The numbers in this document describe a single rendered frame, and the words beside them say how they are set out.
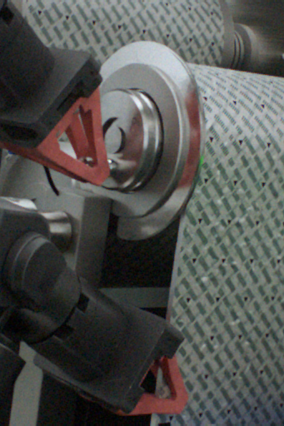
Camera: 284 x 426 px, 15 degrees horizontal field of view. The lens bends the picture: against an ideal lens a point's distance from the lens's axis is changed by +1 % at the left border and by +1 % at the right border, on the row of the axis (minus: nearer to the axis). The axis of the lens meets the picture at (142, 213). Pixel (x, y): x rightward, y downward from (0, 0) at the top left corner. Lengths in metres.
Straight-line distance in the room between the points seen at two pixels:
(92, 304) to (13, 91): 0.15
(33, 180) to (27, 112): 0.23
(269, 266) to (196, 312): 0.08
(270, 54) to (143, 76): 0.40
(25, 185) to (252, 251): 0.22
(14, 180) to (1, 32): 0.27
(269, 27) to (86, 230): 0.45
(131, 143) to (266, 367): 0.21
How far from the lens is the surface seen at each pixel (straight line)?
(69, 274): 0.71
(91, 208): 0.82
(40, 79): 0.73
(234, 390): 0.86
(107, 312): 0.73
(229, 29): 1.13
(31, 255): 0.61
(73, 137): 0.80
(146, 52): 0.82
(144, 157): 0.79
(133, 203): 0.81
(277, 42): 1.19
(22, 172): 0.95
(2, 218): 0.60
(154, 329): 0.73
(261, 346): 0.87
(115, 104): 0.81
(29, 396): 0.86
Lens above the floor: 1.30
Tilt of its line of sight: 7 degrees down
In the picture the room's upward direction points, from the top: 8 degrees clockwise
